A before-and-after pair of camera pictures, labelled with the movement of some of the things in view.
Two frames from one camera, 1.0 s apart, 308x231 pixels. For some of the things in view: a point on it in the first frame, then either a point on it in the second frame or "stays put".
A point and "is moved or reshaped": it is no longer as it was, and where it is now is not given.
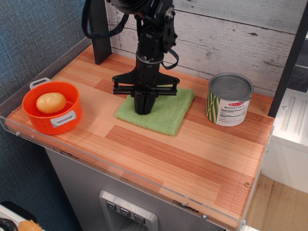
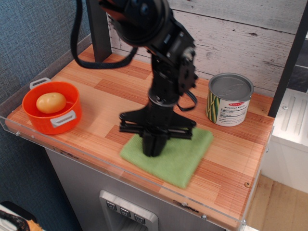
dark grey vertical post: x=102 y=46 stays put
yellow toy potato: x=51 y=103 stays put
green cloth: x=168 y=113 is moved or reshaped
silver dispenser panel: x=124 y=214 stays put
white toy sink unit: x=286 y=159 stays put
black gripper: x=145 y=81 -> x=156 y=117
